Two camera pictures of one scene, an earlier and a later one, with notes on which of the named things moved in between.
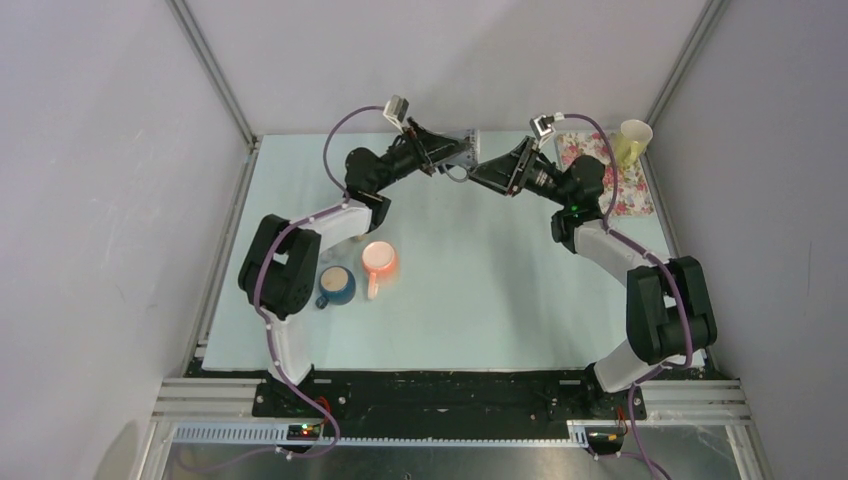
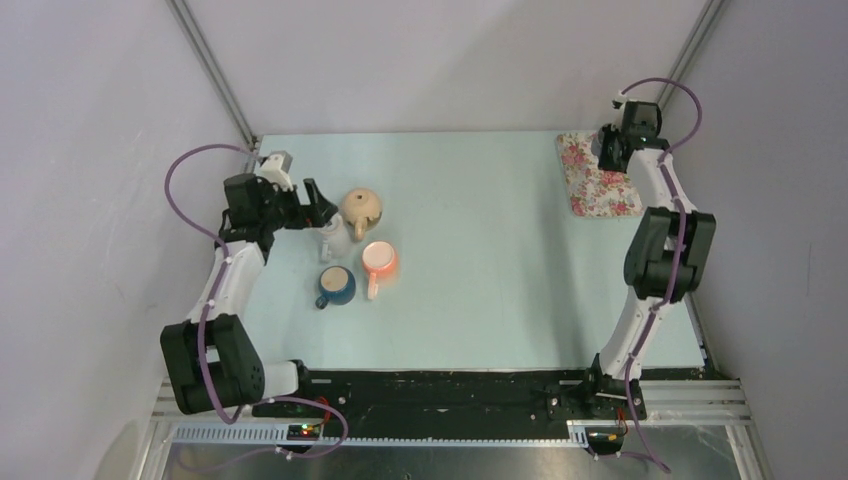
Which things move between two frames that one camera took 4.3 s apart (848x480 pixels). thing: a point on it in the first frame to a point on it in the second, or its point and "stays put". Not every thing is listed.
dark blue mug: (337, 285) stays put
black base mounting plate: (447, 396) stays put
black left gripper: (417, 141) to (306, 216)
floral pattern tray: (634, 195) stays put
